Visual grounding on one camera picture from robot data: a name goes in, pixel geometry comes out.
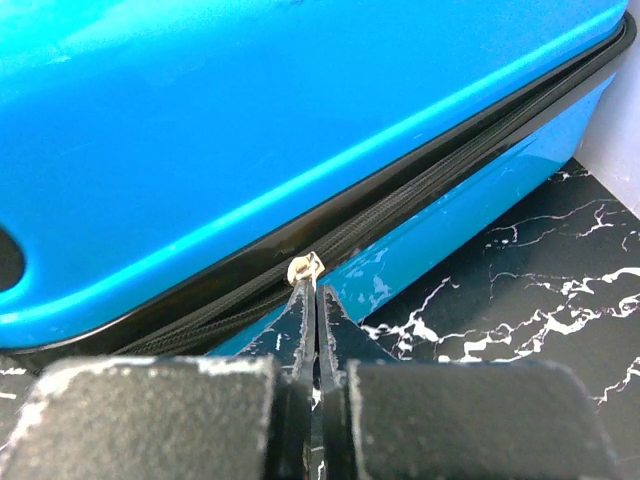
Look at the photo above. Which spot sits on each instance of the metal zipper pull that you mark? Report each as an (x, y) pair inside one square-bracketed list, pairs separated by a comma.
[(308, 267)]

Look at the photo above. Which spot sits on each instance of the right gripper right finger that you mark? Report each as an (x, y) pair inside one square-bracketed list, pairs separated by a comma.
[(384, 419)]

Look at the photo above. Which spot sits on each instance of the blue fish-print suitcase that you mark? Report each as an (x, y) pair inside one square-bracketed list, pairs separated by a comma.
[(162, 162)]

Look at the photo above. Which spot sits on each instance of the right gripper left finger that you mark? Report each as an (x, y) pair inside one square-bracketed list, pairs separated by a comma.
[(244, 417)]

